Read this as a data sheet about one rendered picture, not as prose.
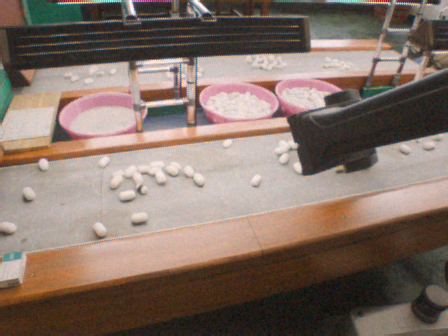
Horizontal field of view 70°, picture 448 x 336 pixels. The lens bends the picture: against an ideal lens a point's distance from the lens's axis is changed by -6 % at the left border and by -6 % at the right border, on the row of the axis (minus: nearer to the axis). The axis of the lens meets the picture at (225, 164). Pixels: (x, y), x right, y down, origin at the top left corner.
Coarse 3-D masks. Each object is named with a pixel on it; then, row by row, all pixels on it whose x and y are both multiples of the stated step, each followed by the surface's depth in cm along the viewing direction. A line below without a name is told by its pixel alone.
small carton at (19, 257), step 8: (8, 256) 57; (16, 256) 57; (24, 256) 58; (8, 264) 56; (16, 264) 56; (24, 264) 58; (0, 272) 54; (8, 272) 55; (16, 272) 55; (0, 280) 53; (8, 280) 54; (16, 280) 54
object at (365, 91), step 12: (420, 12) 125; (384, 24) 125; (384, 36) 127; (408, 36) 133; (408, 48) 134; (372, 60) 135; (384, 60) 135; (396, 60) 137; (372, 72) 137; (396, 72) 142; (396, 84) 145; (360, 96) 143; (372, 96) 144
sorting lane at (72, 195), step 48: (192, 144) 96; (240, 144) 97; (0, 192) 76; (48, 192) 77; (96, 192) 78; (192, 192) 80; (240, 192) 81; (288, 192) 82; (336, 192) 83; (0, 240) 65; (48, 240) 66; (96, 240) 67
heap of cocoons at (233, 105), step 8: (216, 96) 121; (224, 96) 119; (232, 96) 121; (240, 96) 121; (248, 96) 121; (256, 96) 122; (208, 104) 115; (216, 104) 116; (224, 104) 115; (232, 104) 117; (240, 104) 116; (248, 104) 116; (256, 104) 117; (264, 104) 118; (216, 112) 113; (224, 112) 114; (232, 112) 111; (240, 112) 111; (248, 112) 113; (256, 112) 112; (264, 112) 112
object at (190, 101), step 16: (128, 0) 72; (192, 0) 75; (128, 16) 62; (192, 16) 80; (208, 16) 67; (144, 64) 84; (160, 64) 86; (192, 64) 88; (192, 80) 90; (192, 96) 93; (192, 112) 96
